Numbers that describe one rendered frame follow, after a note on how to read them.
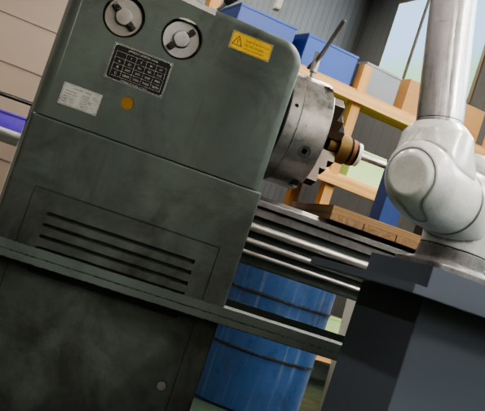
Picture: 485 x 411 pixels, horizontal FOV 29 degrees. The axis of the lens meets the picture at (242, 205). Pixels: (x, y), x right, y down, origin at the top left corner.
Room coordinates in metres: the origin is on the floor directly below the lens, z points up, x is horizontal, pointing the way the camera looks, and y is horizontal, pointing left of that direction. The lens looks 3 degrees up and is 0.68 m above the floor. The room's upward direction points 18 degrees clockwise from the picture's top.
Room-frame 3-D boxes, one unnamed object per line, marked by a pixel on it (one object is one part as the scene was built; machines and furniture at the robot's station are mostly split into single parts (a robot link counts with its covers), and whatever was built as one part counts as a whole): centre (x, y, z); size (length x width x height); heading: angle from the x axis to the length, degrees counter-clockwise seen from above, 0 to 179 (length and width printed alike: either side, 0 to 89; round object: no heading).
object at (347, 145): (2.71, -0.21, 1.08); 0.09 x 0.09 x 0.09; 14
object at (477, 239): (2.13, -0.48, 0.97); 0.18 x 0.16 x 0.22; 144
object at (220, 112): (2.56, 0.31, 1.06); 0.59 x 0.48 x 0.39; 104
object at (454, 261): (2.15, -0.50, 0.83); 0.22 x 0.18 x 0.06; 113
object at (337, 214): (2.75, -0.33, 0.89); 0.36 x 0.30 x 0.04; 14
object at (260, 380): (5.06, -0.11, 0.44); 1.19 x 0.73 x 0.88; 25
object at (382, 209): (2.76, -0.40, 1.00); 0.08 x 0.06 x 0.23; 14
